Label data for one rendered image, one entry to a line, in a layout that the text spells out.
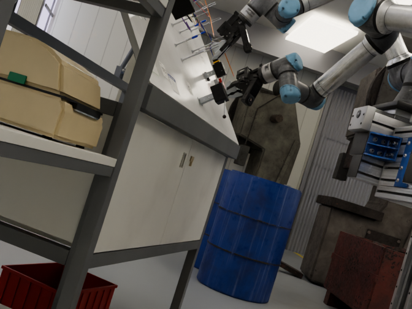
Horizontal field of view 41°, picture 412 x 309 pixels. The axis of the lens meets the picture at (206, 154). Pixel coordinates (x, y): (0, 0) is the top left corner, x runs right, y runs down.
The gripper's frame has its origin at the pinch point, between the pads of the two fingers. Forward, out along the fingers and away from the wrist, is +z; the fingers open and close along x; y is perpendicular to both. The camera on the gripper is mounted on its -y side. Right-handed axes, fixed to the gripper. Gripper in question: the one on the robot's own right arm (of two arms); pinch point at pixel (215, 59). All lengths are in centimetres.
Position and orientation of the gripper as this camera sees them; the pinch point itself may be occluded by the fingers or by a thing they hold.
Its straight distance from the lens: 229.5
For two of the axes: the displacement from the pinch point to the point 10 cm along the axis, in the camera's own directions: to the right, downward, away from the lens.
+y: -7.1, -7.0, 0.5
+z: -6.8, 7.1, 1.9
